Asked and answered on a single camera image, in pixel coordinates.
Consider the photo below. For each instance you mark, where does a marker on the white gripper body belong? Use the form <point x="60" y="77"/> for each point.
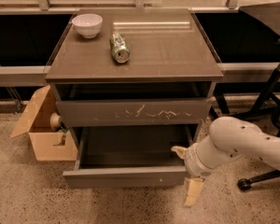
<point x="194" y="163"/>

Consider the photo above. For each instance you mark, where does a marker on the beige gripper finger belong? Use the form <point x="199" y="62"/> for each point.
<point x="194" y="187"/>
<point x="180" y="151"/>

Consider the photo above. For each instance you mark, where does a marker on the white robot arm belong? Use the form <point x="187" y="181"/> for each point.
<point x="228" y="139"/>

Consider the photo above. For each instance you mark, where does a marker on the grey drawer cabinet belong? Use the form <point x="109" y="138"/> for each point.
<point x="166" y="46"/>

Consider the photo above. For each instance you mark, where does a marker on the grey scratched top drawer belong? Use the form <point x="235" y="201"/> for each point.
<point x="82" y="105"/>

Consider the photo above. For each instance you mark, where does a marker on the black office chair base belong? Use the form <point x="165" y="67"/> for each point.
<point x="235" y="137"/>

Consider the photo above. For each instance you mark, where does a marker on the green soda can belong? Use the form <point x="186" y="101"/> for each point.
<point x="119" y="48"/>

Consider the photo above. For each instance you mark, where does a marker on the white round object in box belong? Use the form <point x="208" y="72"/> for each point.
<point x="55" y="122"/>

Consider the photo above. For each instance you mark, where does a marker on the open cardboard box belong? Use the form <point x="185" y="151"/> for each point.
<point x="34" y="120"/>

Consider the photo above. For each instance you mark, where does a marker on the white ceramic bowl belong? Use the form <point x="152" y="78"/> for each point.
<point x="88" y="25"/>

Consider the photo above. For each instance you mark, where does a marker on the dark side table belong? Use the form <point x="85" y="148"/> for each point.
<point x="268" y="14"/>

